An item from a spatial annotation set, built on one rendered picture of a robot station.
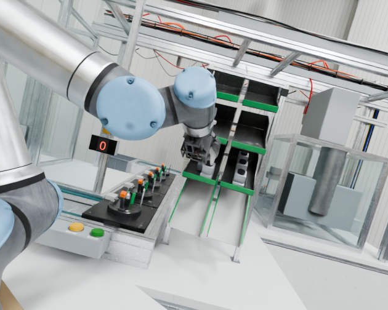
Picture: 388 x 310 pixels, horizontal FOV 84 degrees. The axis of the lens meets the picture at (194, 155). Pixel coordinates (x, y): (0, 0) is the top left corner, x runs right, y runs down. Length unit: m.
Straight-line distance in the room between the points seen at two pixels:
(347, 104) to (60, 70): 1.77
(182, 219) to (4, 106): 0.64
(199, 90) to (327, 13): 5.53
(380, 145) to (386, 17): 2.34
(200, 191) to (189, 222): 0.15
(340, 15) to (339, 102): 4.08
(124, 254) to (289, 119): 4.58
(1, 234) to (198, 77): 0.37
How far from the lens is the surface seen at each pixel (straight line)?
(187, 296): 0.80
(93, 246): 0.79
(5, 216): 0.42
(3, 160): 0.51
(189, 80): 0.39
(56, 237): 0.83
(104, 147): 1.07
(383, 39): 5.61
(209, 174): 0.82
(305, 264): 1.74
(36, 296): 0.75
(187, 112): 0.40
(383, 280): 2.06
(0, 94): 0.52
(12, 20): 0.33
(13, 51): 0.33
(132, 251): 0.84
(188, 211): 0.90
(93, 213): 0.92
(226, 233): 0.90
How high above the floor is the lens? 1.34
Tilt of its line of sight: 4 degrees down
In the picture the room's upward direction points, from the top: 15 degrees clockwise
